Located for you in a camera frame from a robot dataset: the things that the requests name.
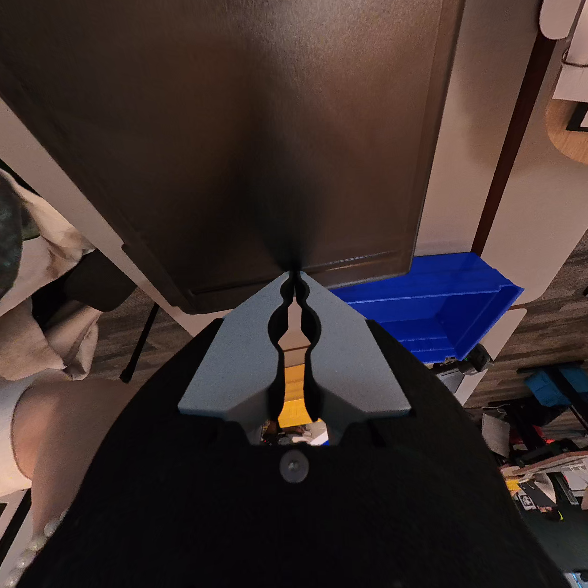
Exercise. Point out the blue plastic storage bin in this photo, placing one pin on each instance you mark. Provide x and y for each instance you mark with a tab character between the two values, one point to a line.
427	307

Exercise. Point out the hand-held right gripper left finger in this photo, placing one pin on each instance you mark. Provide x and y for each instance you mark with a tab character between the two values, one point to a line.
234	363

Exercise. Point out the black metal rod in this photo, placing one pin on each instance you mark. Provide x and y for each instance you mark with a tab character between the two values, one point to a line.
138	344

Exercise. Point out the yellow plastic bin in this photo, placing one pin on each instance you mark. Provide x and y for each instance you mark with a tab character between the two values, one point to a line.
291	395

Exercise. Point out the teal box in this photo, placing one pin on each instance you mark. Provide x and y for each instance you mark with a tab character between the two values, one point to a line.
551	386

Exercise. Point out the beige jacket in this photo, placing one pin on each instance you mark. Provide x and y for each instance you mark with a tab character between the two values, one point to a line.
41	321

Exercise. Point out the round wooden table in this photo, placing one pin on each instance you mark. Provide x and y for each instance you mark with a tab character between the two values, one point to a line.
565	138

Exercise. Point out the black handheld device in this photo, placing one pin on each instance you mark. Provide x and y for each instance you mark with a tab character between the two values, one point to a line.
473	360

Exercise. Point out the black drawer organizer cabinet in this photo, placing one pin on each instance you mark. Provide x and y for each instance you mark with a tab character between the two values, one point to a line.
229	138

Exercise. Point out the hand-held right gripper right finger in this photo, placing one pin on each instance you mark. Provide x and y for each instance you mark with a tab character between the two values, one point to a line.
356	367

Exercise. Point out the person's left forearm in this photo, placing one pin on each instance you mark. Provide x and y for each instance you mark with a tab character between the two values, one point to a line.
69	441

